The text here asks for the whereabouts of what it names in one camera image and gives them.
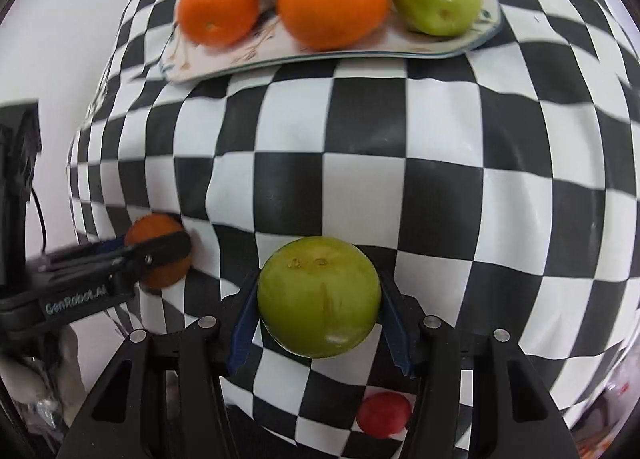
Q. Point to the black white checkered cloth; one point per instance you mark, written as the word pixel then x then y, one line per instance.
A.
pixel 500 188

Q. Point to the red cherry tomato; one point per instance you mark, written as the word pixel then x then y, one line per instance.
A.
pixel 383 414

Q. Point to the small tangerine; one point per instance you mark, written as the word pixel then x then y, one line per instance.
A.
pixel 331 24
pixel 216 23

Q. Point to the dark orange-brown fruit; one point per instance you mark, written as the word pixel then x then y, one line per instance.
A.
pixel 164 249

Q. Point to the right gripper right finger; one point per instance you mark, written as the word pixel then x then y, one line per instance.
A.
pixel 513 413

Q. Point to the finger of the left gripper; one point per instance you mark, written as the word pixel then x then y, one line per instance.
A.
pixel 86 257

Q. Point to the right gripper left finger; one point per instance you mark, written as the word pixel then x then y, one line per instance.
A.
pixel 125 414

